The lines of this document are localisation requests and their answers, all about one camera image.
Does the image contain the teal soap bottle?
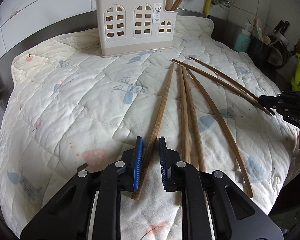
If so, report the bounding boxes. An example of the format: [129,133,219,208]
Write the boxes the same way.
[234,23,252,52]

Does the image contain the white quilted mat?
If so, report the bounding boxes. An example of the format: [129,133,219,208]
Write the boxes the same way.
[0,16,300,239]

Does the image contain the beige plastic utensil holder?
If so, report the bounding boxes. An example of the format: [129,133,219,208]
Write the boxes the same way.
[96,0,177,57]

